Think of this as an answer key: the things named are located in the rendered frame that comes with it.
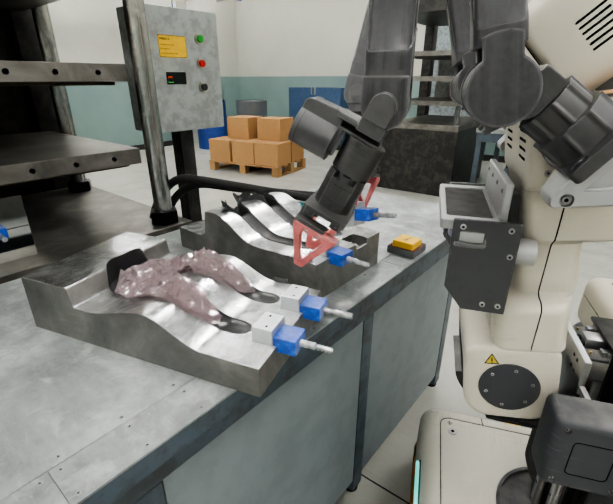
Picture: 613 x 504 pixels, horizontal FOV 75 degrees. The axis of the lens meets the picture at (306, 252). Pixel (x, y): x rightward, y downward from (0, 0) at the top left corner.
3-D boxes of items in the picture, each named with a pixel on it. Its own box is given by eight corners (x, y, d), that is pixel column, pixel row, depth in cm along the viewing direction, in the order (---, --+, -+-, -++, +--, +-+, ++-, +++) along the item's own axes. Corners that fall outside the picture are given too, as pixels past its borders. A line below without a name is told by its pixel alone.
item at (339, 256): (374, 273, 86) (376, 250, 84) (362, 281, 83) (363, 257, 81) (326, 257, 94) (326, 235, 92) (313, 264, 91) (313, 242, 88)
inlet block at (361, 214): (400, 226, 91) (401, 202, 90) (390, 229, 88) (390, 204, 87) (352, 222, 100) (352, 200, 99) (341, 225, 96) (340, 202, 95)
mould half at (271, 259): (377, 263, 106) (381, 214, 100) (316, 302, 87) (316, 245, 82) (247, 223, 135) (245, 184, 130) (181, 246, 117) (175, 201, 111)
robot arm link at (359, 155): (387, 147, 51) (391, 141, 56) (340, 121, 52) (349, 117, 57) (360, 193, 54) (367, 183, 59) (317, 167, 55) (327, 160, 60)
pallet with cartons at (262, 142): (306, 167, 615) (306, 116, 586) (277, 178, 549) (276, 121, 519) (242, 160, 667) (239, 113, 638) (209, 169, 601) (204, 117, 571)
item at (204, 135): (235, 146, 802) (232, 99, 767) (212, 150, 758) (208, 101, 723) (215, 144, 834) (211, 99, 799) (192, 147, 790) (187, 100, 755)
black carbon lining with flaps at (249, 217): (346, 240, 102) (348, 204, 99) (306, 260, 91) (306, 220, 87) (252, 213, 123) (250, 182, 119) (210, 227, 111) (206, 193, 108)
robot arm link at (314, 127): (403, 101, 47) (407, 98, 55) (318, 54, 48) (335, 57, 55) (353, 187, 53) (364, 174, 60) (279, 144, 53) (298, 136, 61)
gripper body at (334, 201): (298, 213, 56) (321, 167, 52) (316, 195, 65) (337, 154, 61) (338, 237, 55) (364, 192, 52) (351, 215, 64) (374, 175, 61)
